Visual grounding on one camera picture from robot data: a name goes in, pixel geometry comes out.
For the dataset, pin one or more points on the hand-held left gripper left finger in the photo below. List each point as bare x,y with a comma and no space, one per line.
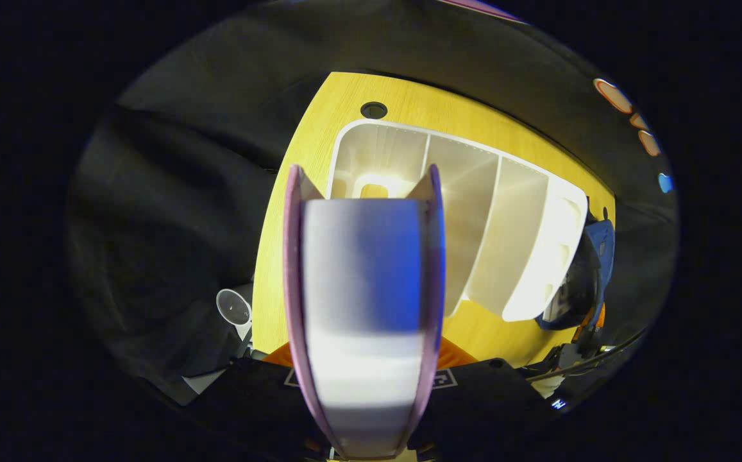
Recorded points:
261,404

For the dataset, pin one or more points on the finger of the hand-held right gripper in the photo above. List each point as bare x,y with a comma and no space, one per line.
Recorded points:
592,327

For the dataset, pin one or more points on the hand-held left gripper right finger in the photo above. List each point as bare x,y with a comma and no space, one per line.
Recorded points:
480,404

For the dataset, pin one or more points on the blue schoolbag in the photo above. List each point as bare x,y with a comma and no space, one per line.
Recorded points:
601,250

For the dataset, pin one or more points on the pink book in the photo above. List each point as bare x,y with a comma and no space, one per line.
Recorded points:
364,359

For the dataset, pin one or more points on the white plastic bookshelf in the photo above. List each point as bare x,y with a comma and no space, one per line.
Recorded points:
473,212

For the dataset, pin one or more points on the white paper sheet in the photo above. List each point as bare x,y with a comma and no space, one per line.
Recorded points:
204,382

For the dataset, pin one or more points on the white round plastic object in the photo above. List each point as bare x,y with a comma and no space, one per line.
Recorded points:
235,308

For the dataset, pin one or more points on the black backdrop cloth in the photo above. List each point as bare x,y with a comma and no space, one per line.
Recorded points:
172,192

